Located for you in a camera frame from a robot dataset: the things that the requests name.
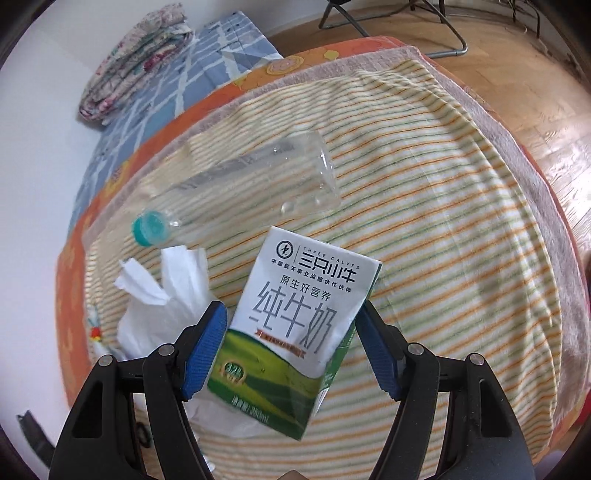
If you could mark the white and green milk carton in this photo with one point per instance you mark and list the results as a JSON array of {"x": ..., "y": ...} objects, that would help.
[{"x": 295, "y": 323}]

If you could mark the blue checked bed sheet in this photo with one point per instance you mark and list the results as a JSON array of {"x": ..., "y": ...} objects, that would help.
[{"x": 184, "y": 78}]

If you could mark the orange patterned mat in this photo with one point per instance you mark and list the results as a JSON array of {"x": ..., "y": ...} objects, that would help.
[{"x": 74, "y": 277}]

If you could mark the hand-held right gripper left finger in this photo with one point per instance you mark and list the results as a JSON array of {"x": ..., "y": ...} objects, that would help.
[{"x": 205, "y": 350}]

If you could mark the clear plastic bottle teal cap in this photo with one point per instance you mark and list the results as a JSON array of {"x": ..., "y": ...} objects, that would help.
[{"x": 258, "y": 180}]

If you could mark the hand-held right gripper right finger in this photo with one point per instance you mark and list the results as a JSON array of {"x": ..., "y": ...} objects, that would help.
[{"x": 379, "y": 356}]

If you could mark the striped towel blanket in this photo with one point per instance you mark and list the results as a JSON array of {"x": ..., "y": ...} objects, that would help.
[{"x": 438, "y": 230}]

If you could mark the folded floral quilt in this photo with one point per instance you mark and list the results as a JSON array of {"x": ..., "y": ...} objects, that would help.
[{"x": 134, "y": 60}]

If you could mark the grey metal frame legs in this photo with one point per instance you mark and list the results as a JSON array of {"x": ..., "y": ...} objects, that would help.
[{"x": 455, "y": 46}]

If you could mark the crumpled white tissue paper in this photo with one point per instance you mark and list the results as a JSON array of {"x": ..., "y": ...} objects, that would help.
[{"x": 152, "y": 318}]

